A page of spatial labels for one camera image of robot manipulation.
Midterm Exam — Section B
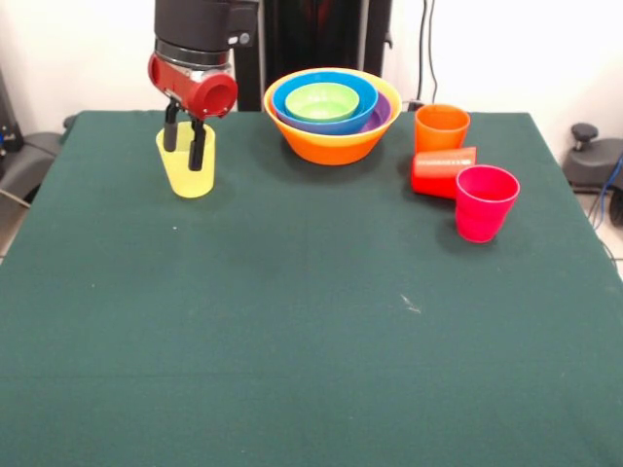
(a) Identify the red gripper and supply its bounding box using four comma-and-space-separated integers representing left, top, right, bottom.
147, 51, 239, 173

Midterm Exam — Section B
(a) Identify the yellow cup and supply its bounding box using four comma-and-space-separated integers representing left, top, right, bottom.
155, 121, 216, 199

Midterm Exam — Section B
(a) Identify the deep blue bowl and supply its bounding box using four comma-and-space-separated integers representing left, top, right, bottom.
272, 71, 381, 136

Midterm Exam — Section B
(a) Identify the green bowl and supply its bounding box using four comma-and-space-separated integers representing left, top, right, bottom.
284, 82, 361, 123

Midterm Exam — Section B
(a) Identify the light orange bowl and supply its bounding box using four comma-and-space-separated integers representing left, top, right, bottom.
263, 67, 404, 166

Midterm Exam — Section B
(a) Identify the purple bowl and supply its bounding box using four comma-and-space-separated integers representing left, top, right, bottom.
279, 90, 393, 136

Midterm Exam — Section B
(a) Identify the red cup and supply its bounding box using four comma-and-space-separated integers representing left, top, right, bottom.
411, 146, 478, 199

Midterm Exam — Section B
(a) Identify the grey floor equipment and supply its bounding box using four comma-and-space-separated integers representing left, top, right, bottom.
0, 67, 64, 203

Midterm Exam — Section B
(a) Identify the orange cup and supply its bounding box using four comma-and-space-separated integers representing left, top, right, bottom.
414, 103, 471, 157

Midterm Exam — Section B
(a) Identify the dark green tablecloth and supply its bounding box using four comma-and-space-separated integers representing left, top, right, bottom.
0, 109, 623, 467

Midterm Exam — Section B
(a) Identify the pink cup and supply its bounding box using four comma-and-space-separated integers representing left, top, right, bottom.
455, 163, 521, 244

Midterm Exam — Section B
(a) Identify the grey machine base with knob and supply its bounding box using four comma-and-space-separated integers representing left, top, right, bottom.
564, 123, 623, 196

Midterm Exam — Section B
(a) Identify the black wall cable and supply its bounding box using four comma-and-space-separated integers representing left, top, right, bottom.
417, 0, 427, 101
419, 0, 439, 106

